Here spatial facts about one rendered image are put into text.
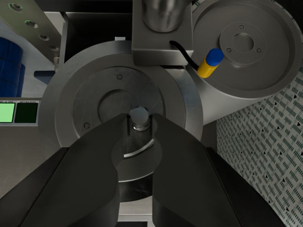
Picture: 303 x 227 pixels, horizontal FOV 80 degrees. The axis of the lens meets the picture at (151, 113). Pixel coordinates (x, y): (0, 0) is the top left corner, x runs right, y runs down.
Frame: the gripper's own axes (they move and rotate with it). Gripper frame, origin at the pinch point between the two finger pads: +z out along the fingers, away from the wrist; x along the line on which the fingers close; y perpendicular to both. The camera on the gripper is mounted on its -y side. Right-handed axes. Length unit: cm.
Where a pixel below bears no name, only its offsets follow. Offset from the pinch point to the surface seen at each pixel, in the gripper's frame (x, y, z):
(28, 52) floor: -159, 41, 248
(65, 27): -7.8, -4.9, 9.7
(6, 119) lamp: -37, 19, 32
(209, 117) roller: 9.5, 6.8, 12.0
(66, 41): -7.6, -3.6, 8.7
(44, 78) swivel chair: -106, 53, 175
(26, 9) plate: -21.6, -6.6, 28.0
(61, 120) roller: -6.9, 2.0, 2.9
